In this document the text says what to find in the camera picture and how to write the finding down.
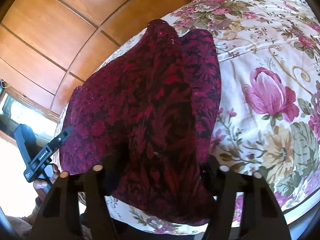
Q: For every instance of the left hand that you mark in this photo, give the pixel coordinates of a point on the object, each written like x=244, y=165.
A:
x=40, y=184

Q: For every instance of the wooden wardrobe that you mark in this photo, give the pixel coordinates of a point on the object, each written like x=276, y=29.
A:
x=48, y=47

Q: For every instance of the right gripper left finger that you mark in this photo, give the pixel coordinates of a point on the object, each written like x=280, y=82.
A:
x=59, y=216

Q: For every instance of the window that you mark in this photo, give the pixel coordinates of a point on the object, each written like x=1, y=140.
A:
x=14, y=113

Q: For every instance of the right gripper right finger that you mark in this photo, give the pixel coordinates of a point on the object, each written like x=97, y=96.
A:
x=261, y=216

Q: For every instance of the dark red knitted sweater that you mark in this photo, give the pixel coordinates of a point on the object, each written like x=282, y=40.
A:
x=153, y=108

